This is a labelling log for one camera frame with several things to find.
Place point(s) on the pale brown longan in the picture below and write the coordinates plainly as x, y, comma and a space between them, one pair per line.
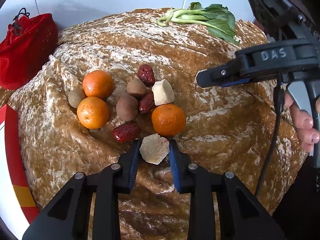
76, 96

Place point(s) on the red jujube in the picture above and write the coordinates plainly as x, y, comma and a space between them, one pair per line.
146, 75
126, 132
147, 103

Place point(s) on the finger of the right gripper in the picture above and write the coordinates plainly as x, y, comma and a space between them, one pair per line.
222, 76

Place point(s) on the golden brown velvet cloth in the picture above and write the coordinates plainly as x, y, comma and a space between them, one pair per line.
228, 129

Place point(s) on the red white box tray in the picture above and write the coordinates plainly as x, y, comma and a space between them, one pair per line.
18, 208

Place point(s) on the red jujube bottom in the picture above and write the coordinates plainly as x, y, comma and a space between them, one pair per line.
126, 132

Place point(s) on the red velvet drawstring pouch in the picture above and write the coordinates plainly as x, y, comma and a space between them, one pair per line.
26, 48

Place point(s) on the orange mandarin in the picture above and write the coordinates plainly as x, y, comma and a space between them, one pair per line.
93, 112
168, 120
98, 83

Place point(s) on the green bok choy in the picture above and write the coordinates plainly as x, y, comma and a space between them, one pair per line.
218, 20

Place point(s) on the pale taro chunk cube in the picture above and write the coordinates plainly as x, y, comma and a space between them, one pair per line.
163, 92

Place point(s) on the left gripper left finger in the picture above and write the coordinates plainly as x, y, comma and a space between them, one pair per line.
66, 216

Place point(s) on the person's right hand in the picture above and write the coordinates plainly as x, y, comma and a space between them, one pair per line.
303, 124

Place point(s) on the pale taro chunk hexagonal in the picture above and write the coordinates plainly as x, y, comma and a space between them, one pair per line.
154, 148

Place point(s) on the red jujube middle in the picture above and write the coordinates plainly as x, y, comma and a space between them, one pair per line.
147, 103

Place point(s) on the red jujube top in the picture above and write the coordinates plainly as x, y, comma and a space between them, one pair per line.
146, 75

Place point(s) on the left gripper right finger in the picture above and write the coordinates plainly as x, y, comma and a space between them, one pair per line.
241, 215

